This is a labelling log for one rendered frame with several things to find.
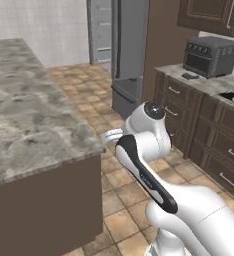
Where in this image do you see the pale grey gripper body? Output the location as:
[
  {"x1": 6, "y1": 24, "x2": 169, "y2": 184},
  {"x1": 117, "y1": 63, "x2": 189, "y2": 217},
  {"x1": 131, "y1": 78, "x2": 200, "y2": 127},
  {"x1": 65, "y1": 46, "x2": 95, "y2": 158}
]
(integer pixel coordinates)
[{"x1": 101, "y1": 128, "x2": 125, "y2": 145}]

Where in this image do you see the grey fridge freezer drawer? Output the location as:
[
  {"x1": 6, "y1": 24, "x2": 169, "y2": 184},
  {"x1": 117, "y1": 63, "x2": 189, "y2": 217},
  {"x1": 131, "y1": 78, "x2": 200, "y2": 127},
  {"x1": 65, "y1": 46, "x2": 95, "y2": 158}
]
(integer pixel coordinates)
[{"x1": 110, "y1": 75, "x2": 145, "y2": 120}]

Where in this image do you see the black digital scale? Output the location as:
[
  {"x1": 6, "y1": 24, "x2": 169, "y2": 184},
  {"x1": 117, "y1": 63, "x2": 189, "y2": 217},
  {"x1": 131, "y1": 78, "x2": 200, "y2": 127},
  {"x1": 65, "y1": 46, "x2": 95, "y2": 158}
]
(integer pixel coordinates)
[{"x1": 181, "y1": 71, "x2": 200, "y2": 81}]

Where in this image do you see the grey fridge upper door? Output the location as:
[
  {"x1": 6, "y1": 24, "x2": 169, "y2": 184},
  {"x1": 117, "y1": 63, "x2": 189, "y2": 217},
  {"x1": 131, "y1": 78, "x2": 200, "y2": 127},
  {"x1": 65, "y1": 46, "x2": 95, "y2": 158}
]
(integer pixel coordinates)
[{"x1": 111, "y1": 0, "x2": 150, "y2": 82}]

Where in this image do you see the brown island cabinet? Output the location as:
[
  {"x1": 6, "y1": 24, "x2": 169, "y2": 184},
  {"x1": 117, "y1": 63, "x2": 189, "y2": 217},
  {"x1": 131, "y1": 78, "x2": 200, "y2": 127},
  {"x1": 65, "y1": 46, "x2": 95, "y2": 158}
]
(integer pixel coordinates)
[{"x1": 0, "y1": 153, "x2": 105, "y2": 256}]

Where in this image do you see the grey panelled room door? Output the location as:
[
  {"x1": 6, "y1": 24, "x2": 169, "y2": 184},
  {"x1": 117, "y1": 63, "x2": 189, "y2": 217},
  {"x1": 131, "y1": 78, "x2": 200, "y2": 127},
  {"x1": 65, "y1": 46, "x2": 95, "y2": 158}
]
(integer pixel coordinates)
[{"x1": 86, "y1": 0, "x2": 114, "y2": 66}]

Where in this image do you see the tall brown cabinet panel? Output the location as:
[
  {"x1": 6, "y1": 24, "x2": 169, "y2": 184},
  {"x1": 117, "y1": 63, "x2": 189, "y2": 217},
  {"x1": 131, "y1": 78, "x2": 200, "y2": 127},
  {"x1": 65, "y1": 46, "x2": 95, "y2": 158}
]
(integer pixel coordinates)
[{"x1": 141, "y1": 0, "x2": 201, "y2": 104}]

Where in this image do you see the dark grey toaster oven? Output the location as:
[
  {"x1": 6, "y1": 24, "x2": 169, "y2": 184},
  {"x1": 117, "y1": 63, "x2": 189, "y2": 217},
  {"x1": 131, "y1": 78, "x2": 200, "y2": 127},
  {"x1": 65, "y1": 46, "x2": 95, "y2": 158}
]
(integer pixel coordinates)
[{"x1": 182, "y1": 35, "x2": 234, "y2": 80}]

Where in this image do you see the grey freezer drawer handle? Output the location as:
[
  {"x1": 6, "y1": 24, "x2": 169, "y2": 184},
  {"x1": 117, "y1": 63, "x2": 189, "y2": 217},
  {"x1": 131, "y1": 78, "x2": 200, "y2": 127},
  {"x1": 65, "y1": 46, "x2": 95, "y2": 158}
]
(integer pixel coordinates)
[{"x1": 110, "y1": 82, "x2": 137, "y2": 104}]

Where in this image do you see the dark fridge door handle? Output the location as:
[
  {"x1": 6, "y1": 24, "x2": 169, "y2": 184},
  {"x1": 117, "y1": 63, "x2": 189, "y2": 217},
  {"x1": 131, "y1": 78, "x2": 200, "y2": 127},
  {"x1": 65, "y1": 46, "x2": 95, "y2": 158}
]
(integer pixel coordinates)
[{"x1": 114, "y1": 0, "x2": 123, "y2": 80}]

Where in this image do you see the brown wall cupboard door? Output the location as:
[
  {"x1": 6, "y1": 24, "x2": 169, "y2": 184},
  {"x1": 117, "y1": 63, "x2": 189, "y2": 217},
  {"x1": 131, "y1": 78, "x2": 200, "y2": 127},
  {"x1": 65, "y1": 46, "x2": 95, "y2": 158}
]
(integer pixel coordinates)
[{"x1": 176, "y1": 0, "x2": 234, "y2": 38}]

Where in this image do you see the silver wall cupboard handle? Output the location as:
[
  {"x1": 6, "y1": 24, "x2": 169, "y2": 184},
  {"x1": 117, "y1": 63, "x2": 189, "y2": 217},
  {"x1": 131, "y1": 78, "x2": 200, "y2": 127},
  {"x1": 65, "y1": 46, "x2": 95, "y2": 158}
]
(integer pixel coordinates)
[{"x1": 225, "y1": 0, "x2": 234, "y2": 30}]

